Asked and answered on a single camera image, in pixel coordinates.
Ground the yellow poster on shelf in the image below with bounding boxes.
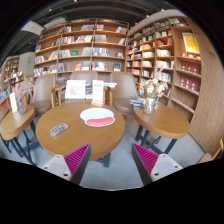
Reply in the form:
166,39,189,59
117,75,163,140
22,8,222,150
182,33,199,53

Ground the round wooden right table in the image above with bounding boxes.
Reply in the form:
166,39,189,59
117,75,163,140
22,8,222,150
133,104,190,154

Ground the beige armchair right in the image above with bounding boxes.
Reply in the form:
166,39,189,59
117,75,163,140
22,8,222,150
110,72,140,115

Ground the large wooden bookshelf right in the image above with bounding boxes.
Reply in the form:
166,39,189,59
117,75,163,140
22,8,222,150
126,16,202,121

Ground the wooden chair behind table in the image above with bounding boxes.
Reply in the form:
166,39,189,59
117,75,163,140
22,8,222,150
48,71,116,106

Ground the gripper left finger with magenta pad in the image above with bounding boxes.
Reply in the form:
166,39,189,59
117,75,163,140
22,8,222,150
42,144,91,185

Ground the round wooden table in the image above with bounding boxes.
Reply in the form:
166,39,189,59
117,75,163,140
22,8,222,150
133,104,190,154
36,101,125,167
1,105,40,165

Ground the small white card stand left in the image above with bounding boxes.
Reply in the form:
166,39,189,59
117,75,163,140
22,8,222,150
9,93,18,113

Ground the white framed picture card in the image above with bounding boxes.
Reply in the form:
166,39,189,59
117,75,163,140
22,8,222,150
65,80,86,99

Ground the round wooden centre table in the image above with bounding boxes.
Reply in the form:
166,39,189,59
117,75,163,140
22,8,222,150
36,101,125,167

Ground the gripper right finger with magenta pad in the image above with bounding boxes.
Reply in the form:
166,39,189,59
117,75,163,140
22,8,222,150
132,144,182,185

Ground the large wooden bookshelf centre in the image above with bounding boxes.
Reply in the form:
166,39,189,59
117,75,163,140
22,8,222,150
33,18,129,78

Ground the wooden bookshelf far left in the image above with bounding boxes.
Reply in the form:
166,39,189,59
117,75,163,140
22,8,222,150
3,56,20,92

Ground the large wooden bookshelf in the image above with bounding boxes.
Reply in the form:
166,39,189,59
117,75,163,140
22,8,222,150
126,16,202,121
33,18,129,78

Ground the stack of books on table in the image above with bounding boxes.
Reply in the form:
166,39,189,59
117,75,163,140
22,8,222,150
129,97,144,107

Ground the round wooden left table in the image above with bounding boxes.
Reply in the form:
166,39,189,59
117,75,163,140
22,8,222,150
1,105,40,165

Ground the glass vase with dried flowers right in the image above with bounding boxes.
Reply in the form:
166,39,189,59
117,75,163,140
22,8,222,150
140,68,168,115

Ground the white and red mouse pad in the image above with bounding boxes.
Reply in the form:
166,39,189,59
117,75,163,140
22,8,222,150
80,108,115,127

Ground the glass vase with dried flowers left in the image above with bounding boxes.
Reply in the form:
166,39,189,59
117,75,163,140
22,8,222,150
14,78,34,114

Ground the white sign with red print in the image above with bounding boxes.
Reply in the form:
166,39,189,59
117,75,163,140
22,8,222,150
92,80,104,106

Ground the grey patterned computer mouse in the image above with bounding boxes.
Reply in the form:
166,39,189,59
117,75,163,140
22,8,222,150
50,123,68,136

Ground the beige armchair left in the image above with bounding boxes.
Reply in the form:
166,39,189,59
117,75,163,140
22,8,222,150
31,74,55,116

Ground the beige armchair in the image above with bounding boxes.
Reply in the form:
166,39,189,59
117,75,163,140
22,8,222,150
31,74,55,116
110,72,140,115

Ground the glass vase with dried flowers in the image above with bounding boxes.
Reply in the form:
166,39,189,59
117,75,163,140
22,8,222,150
140,68,168,115
14,78,34,114

